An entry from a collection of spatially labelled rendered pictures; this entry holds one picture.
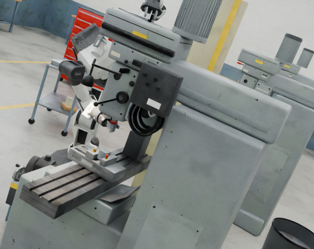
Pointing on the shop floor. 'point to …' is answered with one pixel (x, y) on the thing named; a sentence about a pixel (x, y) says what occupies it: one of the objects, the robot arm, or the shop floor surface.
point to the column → (192, 184)
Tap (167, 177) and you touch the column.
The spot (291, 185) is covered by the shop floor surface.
